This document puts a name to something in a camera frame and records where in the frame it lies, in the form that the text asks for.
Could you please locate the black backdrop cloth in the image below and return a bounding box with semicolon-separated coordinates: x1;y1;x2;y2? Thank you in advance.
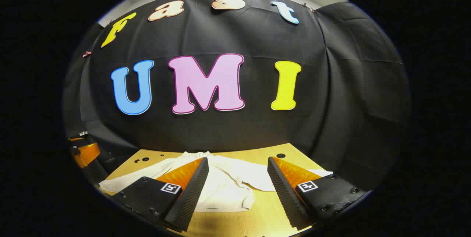
63;0;411;193

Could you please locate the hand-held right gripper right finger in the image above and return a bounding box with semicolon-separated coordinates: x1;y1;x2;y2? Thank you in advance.
267;156;368;231

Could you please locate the cream white sweatshirt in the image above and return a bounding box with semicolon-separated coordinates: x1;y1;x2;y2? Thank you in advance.
99;151;333;212

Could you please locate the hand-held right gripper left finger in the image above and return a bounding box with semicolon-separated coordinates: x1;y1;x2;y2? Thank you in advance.
110;157;209;233

